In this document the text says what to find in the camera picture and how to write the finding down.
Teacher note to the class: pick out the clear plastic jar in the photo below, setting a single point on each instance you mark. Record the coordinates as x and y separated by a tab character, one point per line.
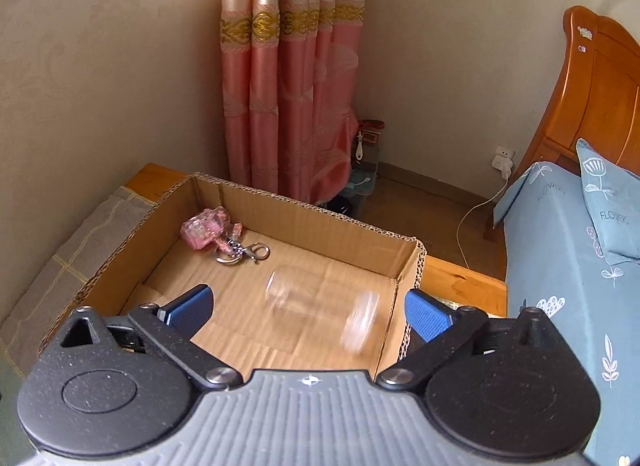
305	303

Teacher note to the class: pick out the grey checked blanket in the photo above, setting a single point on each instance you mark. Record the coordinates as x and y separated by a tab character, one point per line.
66	272

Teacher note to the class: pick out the teal storage bin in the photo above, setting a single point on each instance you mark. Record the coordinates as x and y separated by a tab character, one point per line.
359	187

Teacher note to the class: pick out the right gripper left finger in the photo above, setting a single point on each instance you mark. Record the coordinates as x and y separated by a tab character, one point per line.
168	331

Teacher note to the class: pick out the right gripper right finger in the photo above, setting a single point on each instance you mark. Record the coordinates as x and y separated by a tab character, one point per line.
445	333

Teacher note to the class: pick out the white wall charger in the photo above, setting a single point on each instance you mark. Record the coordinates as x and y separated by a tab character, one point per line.
503	161

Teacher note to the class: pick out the wooden bed headboard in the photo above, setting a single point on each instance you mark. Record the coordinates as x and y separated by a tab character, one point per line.
596	97

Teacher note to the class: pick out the blue floral pillow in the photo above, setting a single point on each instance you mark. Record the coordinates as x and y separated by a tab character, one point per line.
611	195

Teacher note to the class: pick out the brown cardboard box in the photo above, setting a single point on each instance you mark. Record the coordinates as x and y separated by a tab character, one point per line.
339	257

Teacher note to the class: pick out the pink keychain charm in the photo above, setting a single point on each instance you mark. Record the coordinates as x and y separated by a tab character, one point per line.
213	228

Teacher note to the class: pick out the pink satin curtain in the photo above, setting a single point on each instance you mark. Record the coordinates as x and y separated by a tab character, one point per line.
288	79

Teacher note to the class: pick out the blue floral bed sheet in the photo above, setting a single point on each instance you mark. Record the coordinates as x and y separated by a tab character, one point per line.
554	262

